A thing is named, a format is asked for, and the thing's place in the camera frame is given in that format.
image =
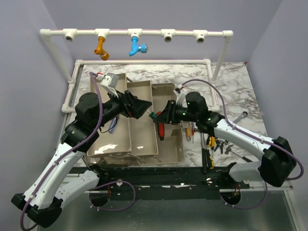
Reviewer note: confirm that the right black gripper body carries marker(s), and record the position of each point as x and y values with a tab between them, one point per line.
179	113

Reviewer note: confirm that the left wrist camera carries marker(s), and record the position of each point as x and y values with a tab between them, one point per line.
109	82

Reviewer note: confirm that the black needle nose pliers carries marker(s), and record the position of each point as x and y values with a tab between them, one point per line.
219	146

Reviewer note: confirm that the small black hammer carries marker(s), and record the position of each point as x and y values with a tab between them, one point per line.
230	150

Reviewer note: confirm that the red utility knife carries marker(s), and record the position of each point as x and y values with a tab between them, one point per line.
161	131

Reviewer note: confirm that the white PVC pipe frame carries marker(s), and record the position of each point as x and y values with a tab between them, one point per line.
167	34

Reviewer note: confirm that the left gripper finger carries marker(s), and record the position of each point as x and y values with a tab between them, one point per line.
129	96
139	107

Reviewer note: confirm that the black metal base rail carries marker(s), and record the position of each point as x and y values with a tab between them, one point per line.
168	183

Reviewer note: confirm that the blue handled screwdriver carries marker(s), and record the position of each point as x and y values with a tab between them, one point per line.
113	125

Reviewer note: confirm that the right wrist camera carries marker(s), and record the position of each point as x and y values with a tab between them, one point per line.
180	94

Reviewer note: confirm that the yellow short screwdriver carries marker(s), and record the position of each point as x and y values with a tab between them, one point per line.
210	142

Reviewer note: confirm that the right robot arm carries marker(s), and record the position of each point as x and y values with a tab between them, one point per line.
274	158

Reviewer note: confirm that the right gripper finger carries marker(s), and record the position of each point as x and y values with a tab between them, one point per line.
165	114
161	119

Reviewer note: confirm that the orange plastic faucet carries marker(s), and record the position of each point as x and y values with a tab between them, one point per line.
104	55

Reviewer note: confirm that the brown translucent tool box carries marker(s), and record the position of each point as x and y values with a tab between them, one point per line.
136	141

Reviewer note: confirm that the yellow black screwdriver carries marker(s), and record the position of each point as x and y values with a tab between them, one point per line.
210	160

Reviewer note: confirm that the black long screwdriver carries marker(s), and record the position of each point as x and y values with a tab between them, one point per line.
205	154

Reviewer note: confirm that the claw hammer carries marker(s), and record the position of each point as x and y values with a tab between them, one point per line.
197	130

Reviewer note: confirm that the silver combination wrench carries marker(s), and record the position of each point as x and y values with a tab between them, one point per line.
243	115

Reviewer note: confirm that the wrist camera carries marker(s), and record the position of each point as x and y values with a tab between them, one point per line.
109	82
180	94

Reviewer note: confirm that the green handled screwdriver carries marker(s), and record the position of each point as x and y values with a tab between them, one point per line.
152	115

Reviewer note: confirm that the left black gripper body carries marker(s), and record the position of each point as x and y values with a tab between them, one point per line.
118	106

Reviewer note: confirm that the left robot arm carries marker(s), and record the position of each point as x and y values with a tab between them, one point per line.
44	201

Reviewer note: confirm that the blue plastic faucet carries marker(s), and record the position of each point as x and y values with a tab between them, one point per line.
136	48

